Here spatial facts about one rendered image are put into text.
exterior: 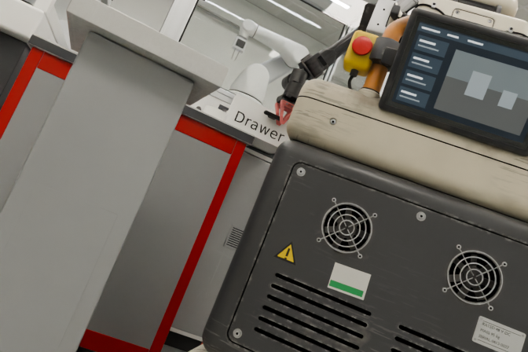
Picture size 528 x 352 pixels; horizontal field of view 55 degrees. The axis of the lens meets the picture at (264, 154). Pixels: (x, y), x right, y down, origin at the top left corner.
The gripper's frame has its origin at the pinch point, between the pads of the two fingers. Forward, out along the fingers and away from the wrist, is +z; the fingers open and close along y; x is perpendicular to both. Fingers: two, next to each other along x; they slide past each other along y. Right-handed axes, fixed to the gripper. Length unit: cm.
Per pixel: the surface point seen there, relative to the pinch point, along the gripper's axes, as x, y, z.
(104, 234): 42, -72, 50
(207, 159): 23.1, -27.4, 25.6
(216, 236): -2, 32, 44
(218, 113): 24.3, -21.4, 11.4
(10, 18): 91, 7, 6
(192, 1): 43, 30, -37
